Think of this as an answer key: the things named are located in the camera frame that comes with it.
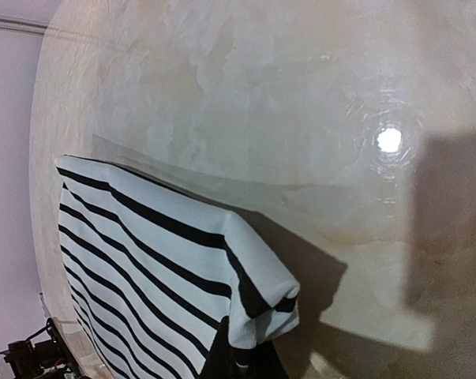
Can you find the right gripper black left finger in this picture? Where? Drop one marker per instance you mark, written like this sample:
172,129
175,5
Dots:
219,363

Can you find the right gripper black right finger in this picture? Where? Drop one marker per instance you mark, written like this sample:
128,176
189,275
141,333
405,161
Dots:
261,362

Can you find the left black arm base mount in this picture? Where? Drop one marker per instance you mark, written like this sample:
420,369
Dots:
43,354

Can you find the black white striped shirt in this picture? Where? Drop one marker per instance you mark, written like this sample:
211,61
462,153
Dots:
153,272

